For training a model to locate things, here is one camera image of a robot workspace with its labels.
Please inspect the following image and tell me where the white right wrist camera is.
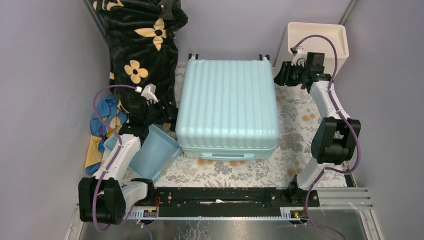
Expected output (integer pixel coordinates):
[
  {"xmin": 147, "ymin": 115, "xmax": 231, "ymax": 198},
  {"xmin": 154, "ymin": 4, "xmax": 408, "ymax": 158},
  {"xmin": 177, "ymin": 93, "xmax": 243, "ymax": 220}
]
[{"xmin": 290, "ymin": 46, "xmax": 307, "ymax": 67}]

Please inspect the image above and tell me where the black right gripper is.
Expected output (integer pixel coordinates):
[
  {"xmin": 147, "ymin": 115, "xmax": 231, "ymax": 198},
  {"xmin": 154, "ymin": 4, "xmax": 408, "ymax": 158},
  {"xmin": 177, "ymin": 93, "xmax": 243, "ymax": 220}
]
[{"xmin": 271, "ymin": 61, "xmax": 308, "ymax": 87}]

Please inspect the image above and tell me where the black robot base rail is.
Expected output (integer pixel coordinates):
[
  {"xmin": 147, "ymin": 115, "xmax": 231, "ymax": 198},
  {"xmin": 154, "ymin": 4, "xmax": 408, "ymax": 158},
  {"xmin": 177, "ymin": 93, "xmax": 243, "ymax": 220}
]
[{"xmin": 127, "ymin": 181, "xmax": 320, "ymax": 224}]

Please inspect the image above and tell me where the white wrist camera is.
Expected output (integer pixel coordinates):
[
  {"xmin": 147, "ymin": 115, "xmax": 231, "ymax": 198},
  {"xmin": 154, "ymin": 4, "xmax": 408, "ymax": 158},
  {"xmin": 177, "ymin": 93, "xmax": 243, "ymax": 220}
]
[
  {"xmin": 135, "ymin": 83, "xmax": 159, "ymax": 105},
  {"xmin": 290, "ymin": 46, "xmax": 307, "ymax": 67}
]

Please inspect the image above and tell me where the blue yellow cloth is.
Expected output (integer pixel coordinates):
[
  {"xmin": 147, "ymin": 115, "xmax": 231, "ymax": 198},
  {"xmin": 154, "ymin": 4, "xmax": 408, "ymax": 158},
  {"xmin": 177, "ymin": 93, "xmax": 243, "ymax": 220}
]
[{"xmin": 84, "ymin": 97, "xmax": 128, "ymax": 175}]

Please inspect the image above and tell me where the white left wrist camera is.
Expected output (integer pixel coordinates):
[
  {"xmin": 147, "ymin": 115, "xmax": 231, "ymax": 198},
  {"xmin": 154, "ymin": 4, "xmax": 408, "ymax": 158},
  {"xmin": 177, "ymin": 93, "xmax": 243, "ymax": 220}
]
[{"xmin": 135, "ymin": 83, "xmax": 159, "ymax": 105}]

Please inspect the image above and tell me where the light blue perforated plastic basket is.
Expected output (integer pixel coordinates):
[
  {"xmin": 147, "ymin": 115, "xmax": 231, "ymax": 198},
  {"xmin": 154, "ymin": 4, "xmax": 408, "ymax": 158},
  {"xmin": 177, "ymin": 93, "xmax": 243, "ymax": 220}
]
[{"xmin": 93, "ymin": 124, "xmax": 181, "ymax": 183}]

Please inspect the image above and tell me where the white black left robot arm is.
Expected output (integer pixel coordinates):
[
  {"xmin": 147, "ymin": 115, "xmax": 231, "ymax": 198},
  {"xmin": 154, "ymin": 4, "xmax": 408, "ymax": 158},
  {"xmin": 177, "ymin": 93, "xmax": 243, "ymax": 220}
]
[{"xmin": 78, "ymin": 121, "xmax": 180, "ymax": 226}]

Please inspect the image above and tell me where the floral patterned floor mat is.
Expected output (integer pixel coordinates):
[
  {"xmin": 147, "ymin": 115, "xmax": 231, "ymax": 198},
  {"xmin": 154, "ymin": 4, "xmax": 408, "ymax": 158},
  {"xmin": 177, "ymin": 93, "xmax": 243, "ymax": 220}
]
[{"xmin": 154, "ymin": 85, "xmax": 321, "ymax": 188}]

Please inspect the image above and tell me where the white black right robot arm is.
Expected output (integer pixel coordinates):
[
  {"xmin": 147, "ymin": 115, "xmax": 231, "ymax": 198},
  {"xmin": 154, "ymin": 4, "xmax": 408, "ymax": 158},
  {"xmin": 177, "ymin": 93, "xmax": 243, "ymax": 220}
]
[{"xmin": 274, "ymin": 50, "xmax": 361, "ymax": 206}]

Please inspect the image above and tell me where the light blue ribbed suitcase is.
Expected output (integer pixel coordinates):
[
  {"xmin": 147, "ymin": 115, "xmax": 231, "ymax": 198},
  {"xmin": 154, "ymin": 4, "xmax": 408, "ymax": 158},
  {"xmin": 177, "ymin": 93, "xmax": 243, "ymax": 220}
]
[{"xmin": 175, "ymin": 56, "xmax": 280, "ymax": 161}]

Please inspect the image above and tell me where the white three-drawer storage cabinet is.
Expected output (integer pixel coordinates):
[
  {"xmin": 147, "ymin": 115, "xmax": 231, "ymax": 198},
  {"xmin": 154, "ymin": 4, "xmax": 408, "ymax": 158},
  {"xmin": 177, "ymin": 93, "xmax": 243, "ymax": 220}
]
[{"xmin": 273, "ymin": 21, "xmax": 349, "ymax": 76}]

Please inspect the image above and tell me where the black floral plush blanket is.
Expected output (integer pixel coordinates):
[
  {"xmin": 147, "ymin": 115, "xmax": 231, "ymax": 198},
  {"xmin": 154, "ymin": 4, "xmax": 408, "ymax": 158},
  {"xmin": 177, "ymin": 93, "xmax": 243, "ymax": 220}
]
[{"xmin": 92, "ymin": 0, "xmax": 188, "ymax": 131}]

